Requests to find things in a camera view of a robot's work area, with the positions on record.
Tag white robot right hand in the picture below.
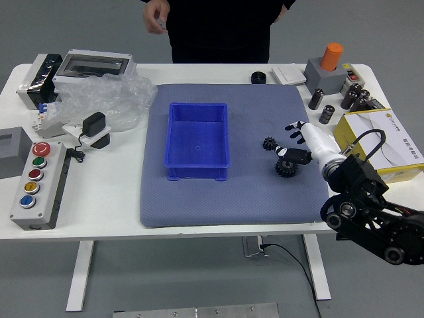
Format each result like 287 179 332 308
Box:
273 121 343 166

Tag big black gear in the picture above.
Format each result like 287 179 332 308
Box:
274 158 297 179

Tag yellow and white cardboard box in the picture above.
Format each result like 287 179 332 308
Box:
333 107 424 185

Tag black round nut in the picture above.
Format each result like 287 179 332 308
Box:
250 70 268 85

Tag blue plastic box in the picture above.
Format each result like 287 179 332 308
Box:
164 102 230 182

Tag grey under-table power box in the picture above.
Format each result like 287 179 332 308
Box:
242 235 270 258

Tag grey distribution box clear cover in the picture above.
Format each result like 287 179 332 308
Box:
52 49 137 93

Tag grey push-button control box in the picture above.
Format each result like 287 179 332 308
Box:
9 141 71 231

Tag small grey box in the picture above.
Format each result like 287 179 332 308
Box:
0 127 34 180

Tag grey block with hole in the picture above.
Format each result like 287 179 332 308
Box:
303 58 348 96

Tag small black electronic component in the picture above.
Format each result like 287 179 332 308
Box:
366 96 387 111

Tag orange cylinder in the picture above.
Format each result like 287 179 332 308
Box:
320 42 345 72

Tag white table leg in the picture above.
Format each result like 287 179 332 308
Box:
301 233 332 301
65 240 95 312

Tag person's left hand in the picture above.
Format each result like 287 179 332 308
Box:
273 3 289 23

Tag person's hand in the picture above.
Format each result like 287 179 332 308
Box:
273 3 289 23
142 0 172 34

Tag blue-grey mat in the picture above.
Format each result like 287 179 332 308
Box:
138 83 332 229

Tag person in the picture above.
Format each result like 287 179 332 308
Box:
142 0 297 64

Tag person's right hand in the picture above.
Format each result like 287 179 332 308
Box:
142 0 172 34

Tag silver metal plate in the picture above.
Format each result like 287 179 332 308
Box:
112 301 280 318

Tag clear plastic bag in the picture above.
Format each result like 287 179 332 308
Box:
52 73 158 133

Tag black power adapter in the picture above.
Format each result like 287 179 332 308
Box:
81 111 107 136

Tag white circuit breaker blue levers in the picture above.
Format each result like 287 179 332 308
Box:
31 101 66 139

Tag white two-button switch box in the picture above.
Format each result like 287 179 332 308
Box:
341 62 364 92

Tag white wall switch plate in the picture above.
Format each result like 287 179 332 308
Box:
270 64 307 84

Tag black power cable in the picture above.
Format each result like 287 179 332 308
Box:
260 243 322 318

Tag black adapter cord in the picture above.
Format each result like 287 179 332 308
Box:
66 131 87 164

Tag black and white enclosure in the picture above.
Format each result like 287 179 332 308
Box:
15 53 64 110

